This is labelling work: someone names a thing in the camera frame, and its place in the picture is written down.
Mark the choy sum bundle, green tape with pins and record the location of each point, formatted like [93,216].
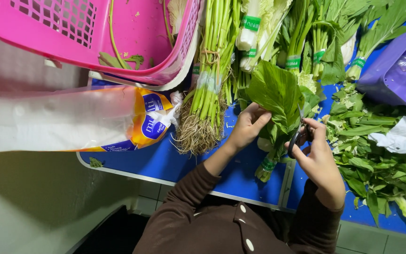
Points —
[375,31]
[324,46]
[296,42]

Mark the purple plastic container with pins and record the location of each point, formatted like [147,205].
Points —
[397,70]

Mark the person's brown shirt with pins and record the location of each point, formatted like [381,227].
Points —
[203,232]

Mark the napa cabbage with green tape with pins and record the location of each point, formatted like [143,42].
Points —
[256,56]
[250,24]

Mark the black scissors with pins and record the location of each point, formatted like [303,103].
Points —
[296,137]

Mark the small green leaf scrap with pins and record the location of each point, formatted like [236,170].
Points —
[95,162]

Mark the pile of green leaf trimmings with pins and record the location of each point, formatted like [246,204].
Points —
[368,169]

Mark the pink plastic basket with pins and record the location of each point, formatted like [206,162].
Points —
[83,31]

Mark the person's right hand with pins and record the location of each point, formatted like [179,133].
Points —
[321,165]

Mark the wilted green leaf scrap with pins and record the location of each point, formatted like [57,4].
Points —
[109,60]

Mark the long green stem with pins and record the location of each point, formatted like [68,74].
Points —
[113,38]

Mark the leafy spinach bundle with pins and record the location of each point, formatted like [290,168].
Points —
[277,91]

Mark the green stalk bundle with roots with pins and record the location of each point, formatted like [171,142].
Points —
[210,70]

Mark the white plastic bag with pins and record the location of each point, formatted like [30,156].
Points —
[405,136]

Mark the orange blue tissue pack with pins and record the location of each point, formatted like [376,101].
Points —
[65,120]

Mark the person's left hand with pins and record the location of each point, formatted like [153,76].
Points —
[243,128]

